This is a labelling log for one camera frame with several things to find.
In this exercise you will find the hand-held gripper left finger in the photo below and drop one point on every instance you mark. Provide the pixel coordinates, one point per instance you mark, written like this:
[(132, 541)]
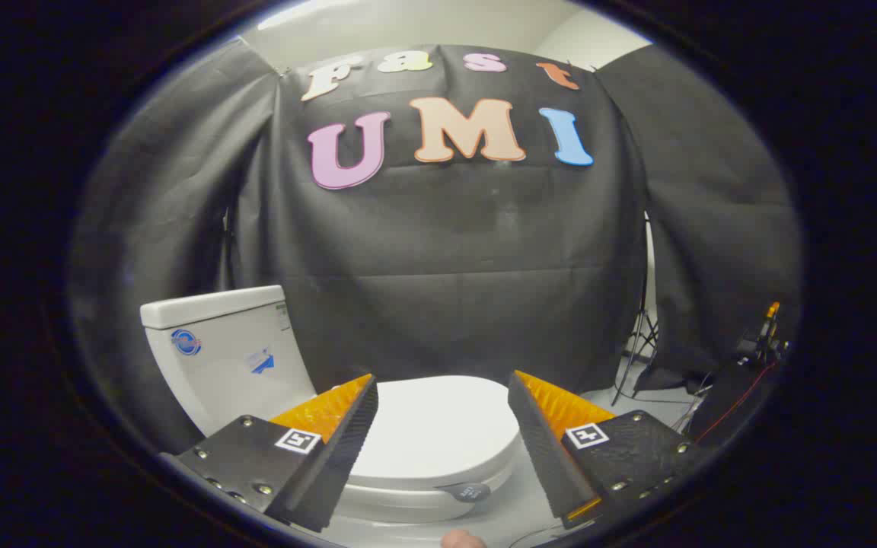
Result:
[(339, 457)]

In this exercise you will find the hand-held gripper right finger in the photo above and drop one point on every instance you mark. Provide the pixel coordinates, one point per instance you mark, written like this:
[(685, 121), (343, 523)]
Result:
[(541, 449)]

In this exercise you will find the white toilet lid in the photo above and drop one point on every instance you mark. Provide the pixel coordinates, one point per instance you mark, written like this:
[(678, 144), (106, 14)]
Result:
[(438, 426)]

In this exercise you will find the white toilet seat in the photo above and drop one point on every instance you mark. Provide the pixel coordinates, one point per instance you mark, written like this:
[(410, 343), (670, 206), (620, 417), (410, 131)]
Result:
[(393, 504)]

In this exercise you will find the white toilet tank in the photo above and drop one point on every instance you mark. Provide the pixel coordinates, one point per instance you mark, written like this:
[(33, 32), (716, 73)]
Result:
[(225, 365)]

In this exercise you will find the black tripod stand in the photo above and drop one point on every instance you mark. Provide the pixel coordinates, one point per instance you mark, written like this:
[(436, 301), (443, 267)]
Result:
[(640, 327)]

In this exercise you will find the black device with orange tip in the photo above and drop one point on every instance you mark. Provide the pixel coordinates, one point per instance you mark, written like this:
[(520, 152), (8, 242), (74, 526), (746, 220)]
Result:
[(735, 396)]

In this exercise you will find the black backdrop cloth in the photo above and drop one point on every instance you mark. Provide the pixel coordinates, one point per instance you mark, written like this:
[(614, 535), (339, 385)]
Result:
[(446, 266)]

